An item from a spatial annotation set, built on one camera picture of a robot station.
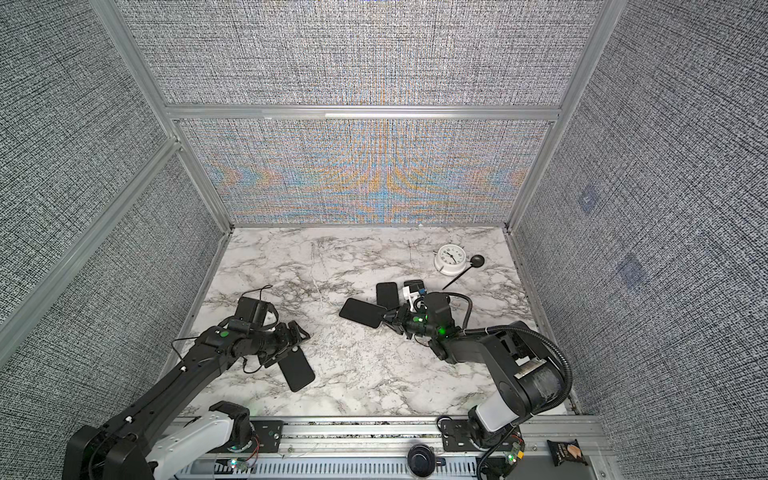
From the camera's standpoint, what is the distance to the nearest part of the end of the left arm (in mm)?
701

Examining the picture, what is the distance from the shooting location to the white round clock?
1.05 m

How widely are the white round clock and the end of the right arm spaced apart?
11.0 inches
